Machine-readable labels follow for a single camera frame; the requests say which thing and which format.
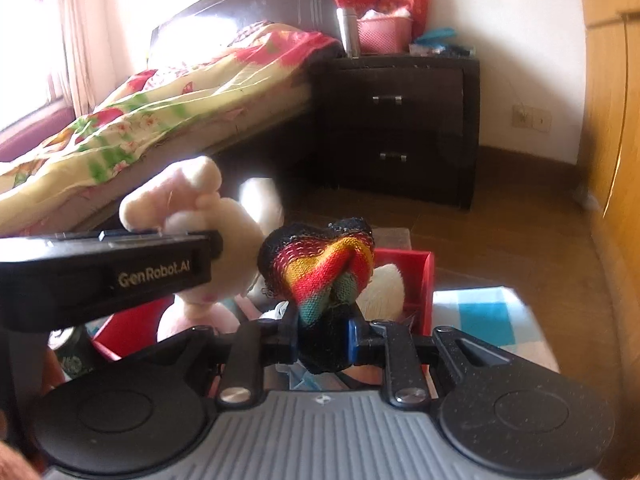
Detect rainbow striped knit hat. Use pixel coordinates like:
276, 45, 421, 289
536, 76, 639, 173
257, 218, 375, 374

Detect cream plush doll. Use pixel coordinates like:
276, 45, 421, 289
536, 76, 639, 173
119, 156, 284, 311

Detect dark Starbucks can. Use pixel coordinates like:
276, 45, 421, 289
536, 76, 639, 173
48, 325, 96, 379

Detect red cardboard box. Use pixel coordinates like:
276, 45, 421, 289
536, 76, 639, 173
92, 248, 435, 361

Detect pink pig plush toy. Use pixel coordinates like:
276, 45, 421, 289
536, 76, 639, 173
156, 296, 262, 342

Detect blue white checkered cloth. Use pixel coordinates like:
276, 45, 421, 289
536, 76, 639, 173
432, 286, 560, 372

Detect purple window seat cushion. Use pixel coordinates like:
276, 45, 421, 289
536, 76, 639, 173
1, 106, 75, 162

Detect floral yellow quilt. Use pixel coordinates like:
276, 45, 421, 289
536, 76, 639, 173
1, 23, 341, 235

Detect dark wooden nightstand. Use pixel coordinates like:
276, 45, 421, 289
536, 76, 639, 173
309, 54, 480, 209

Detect beige curtain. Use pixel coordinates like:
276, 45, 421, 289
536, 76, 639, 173
51, 0, 96, 116

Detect blue items on nightstand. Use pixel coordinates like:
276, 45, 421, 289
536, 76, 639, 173
409, 27, 475, 58

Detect pink plastic basket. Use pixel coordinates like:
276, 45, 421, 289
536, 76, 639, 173
357, 16, 412, 54

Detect steel thermos cup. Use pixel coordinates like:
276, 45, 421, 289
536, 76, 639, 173
336, 8, 361, 58

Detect wooden wardrobe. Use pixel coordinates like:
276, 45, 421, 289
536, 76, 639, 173
578, 0, 639, 479

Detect wall power socket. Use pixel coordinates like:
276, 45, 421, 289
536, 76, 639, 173
512, 105, 552, 133

